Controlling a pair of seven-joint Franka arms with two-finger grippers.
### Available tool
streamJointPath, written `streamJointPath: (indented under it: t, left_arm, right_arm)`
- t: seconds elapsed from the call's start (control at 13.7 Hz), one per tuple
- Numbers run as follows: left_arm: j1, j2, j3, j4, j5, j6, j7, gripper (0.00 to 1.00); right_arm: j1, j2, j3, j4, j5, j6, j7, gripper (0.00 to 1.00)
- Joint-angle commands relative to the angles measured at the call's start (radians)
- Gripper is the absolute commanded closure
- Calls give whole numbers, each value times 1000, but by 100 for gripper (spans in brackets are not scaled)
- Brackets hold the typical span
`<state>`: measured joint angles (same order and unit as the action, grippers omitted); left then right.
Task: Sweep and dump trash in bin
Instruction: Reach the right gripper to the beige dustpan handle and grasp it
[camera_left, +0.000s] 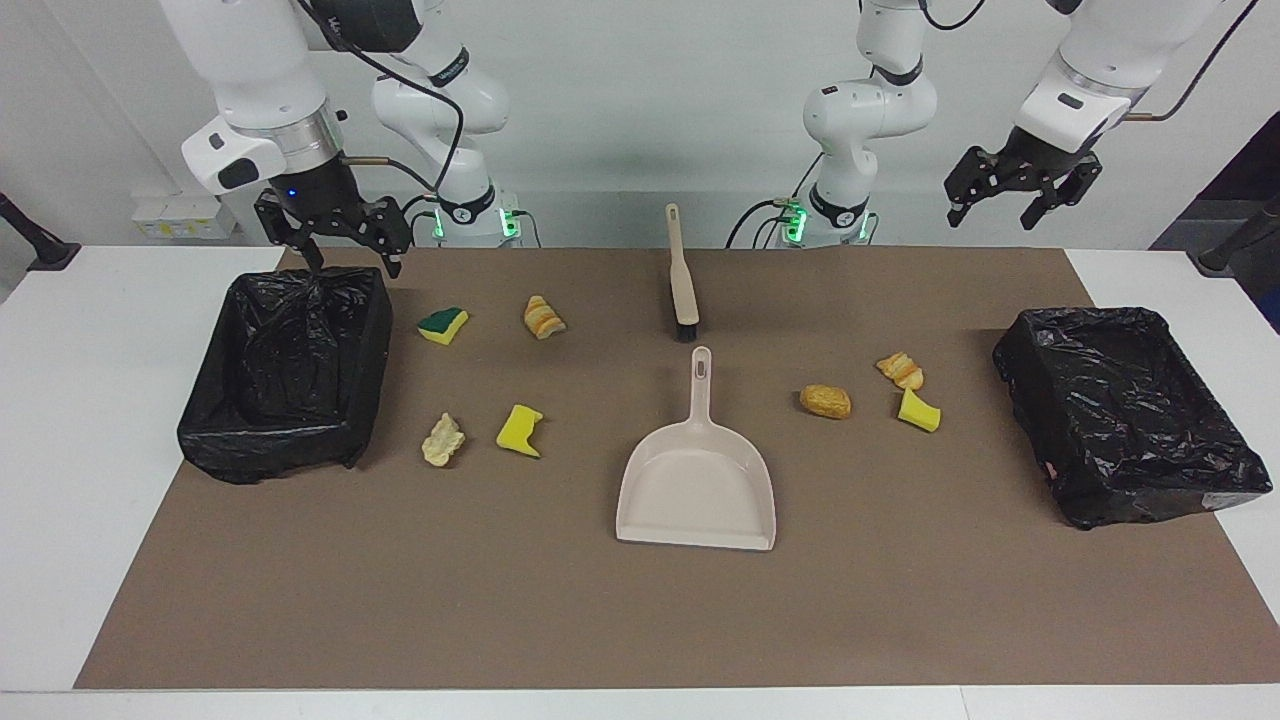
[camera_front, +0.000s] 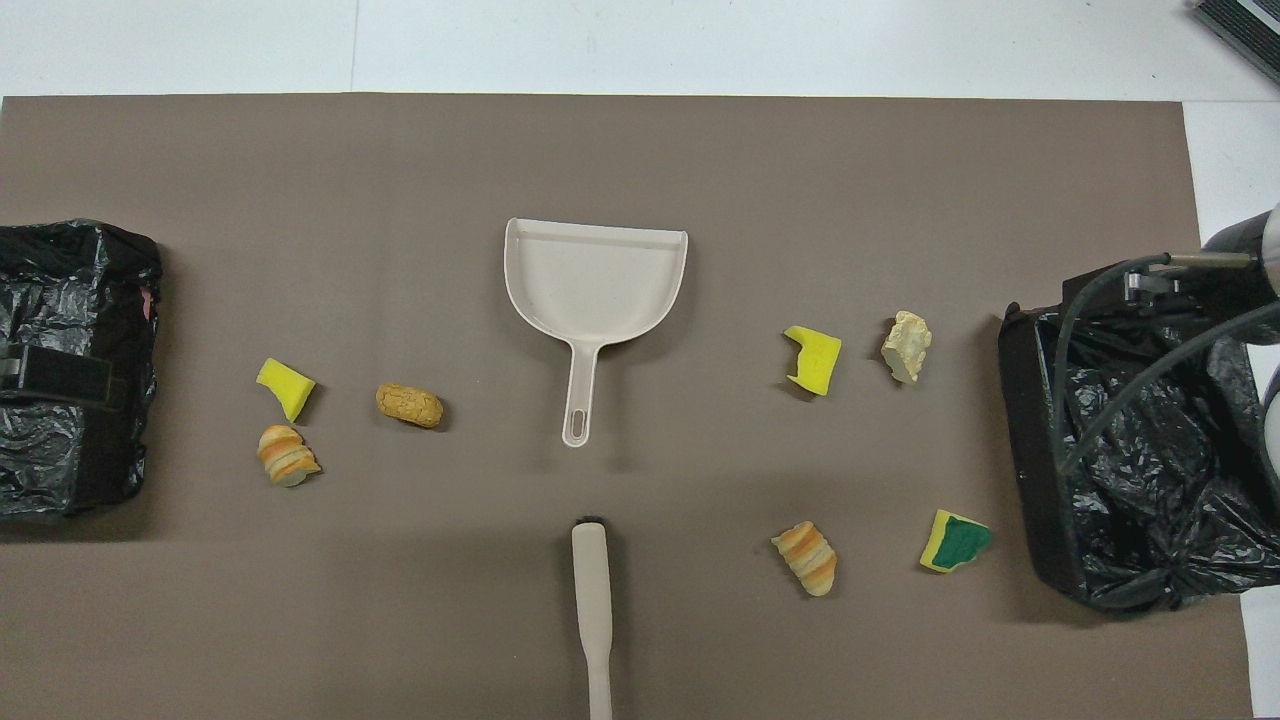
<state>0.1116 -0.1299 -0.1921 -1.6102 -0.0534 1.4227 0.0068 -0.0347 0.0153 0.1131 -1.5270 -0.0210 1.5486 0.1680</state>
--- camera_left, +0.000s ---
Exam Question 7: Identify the brown bread roll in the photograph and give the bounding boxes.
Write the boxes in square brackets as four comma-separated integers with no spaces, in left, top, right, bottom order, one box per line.
[799,384,853,420]

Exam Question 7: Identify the notched yellow sponge piece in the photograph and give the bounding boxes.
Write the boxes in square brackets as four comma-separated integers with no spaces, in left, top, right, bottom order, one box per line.
[496,403,545,459]

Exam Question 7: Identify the black base cable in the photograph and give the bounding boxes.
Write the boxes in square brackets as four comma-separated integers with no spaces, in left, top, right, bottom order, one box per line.
[726,196,801,249]
[387,193,441,249]

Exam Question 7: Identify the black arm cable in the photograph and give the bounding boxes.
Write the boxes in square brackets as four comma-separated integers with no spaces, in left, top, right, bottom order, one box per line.
[300,0,467,196]
[1122,0,1261,123]

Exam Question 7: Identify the striped orange croissant piece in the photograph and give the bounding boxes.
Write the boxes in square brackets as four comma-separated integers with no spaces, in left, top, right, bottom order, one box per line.
[876,352,925,391]
[523,295,567,341]

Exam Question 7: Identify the pale cream bread chunk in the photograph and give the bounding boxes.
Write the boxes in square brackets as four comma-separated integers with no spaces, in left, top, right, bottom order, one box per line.
[421,412,467,468]

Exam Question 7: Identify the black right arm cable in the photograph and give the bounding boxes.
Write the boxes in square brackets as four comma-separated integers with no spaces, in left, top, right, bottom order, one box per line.
[300,0,467,196]

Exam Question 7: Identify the black left base cable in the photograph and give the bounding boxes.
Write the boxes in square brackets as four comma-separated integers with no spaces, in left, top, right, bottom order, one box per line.
[726,196,801,249]

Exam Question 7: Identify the green and yellow sponge piece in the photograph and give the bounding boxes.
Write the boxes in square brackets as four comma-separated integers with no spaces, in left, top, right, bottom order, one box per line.
[417,306,470,347]

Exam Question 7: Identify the black stand foot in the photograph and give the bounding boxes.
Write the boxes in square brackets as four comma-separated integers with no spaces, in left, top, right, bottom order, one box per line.
[1187,195,1280,278]
[0,192,82,272]

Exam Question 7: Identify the beige plastic dustpan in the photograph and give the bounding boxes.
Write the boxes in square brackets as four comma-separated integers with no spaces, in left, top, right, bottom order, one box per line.
[615,346,777,552]

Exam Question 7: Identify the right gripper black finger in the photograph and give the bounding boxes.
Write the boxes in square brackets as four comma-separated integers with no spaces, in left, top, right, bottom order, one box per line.
[348,198,414,280]
[253,190,327,273]

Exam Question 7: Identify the black right base cable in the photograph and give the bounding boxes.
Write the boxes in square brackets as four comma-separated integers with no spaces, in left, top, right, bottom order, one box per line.
[387,193,441,249]

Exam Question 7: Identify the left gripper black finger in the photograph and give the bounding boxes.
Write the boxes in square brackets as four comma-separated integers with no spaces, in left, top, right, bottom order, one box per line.
[945,146,1014,230]
[1019,150,1105,233]

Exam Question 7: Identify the yellow sponge wedge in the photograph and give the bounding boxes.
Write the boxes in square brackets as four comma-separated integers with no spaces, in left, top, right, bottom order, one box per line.
[897,388,942,433]

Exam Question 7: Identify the brown table mat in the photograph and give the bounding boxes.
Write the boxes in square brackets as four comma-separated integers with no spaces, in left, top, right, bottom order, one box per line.
[75,247,1280,691]

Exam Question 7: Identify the beige hand brush black bristles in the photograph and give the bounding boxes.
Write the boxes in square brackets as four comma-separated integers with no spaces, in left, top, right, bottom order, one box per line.
[665,203,700,343]

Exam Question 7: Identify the bin with knotted black bag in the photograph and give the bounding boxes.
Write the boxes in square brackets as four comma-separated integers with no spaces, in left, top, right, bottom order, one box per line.
[177,265,394,486]

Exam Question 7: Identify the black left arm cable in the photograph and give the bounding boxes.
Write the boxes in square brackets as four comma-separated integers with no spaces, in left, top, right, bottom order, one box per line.
[1122,0,1261,123]

